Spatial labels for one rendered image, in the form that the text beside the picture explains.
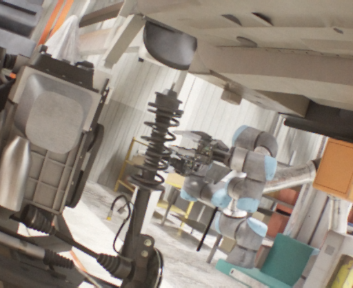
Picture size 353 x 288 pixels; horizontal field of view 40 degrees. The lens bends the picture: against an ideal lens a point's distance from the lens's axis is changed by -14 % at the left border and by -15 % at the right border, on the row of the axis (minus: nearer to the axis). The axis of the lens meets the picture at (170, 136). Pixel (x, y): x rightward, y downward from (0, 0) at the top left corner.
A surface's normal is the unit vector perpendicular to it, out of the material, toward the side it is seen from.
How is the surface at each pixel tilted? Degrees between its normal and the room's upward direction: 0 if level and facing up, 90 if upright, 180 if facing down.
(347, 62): 98
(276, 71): 98
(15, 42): 90
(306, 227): 90
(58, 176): 90
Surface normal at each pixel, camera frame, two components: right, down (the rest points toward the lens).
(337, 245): -0.85, -0.33
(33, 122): 0.39, 0.14
